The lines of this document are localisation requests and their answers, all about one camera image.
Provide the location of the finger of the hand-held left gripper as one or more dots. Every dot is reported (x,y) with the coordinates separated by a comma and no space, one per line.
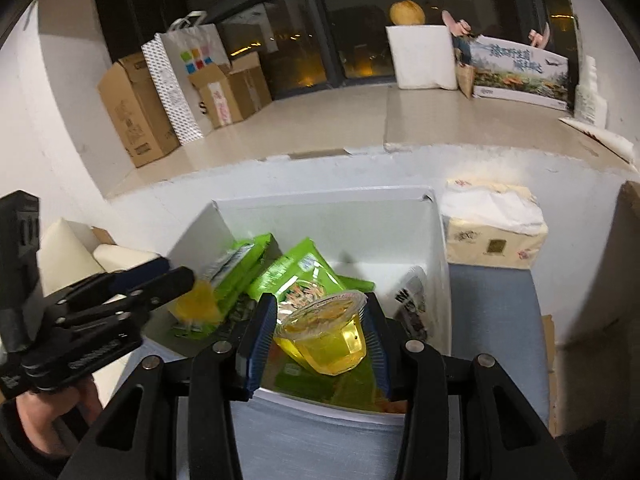
(140,272)
(165,285)

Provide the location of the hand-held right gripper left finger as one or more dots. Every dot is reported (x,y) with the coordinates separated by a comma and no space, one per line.
(262,345)

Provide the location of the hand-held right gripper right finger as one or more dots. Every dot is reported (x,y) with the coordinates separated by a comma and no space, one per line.
(377,355)

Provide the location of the dark green snack packet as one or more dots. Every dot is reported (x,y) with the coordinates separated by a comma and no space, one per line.
(242,315)

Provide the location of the orange jelly cup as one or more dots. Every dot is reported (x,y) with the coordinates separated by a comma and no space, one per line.
(197,305)

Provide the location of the yellow jelly cup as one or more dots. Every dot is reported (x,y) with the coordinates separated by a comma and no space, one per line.
(325,345)

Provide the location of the white printed snack packet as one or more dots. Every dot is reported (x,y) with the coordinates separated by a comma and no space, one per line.
(412,305)

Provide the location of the white box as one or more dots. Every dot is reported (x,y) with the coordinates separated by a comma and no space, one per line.
(325,220)

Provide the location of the person's left forearm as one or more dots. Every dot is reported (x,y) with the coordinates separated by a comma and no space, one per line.
(22,455)

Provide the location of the person's left hand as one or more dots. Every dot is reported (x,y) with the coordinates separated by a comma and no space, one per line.
(60,420)

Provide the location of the cream sofa cushion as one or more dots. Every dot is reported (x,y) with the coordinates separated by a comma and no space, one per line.
(65,247)

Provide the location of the blue cloth cover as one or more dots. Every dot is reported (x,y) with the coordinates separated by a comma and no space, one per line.
(490,320)

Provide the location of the tall cardboard box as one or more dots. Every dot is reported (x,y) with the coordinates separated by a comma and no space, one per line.
(137,110)

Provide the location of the yellow tissue pack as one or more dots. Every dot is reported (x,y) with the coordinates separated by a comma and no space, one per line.
(495,230)

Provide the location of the small cardboard box pink label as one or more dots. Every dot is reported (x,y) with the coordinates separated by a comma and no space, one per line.
(220,97)

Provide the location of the patterned white paper bag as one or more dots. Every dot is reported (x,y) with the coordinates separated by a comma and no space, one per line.
(180,80)

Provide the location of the white foam block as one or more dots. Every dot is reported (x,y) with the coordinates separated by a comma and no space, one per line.
(422,57)

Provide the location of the small figurine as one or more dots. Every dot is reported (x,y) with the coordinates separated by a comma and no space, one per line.
(462,55)

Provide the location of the landscape printed box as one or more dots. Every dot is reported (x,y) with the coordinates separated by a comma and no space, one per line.
(522,72)

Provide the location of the yellow pomelo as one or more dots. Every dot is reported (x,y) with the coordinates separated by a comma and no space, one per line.
(407,12)

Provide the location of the black window frame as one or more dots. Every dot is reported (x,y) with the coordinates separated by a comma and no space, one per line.
(310,25)

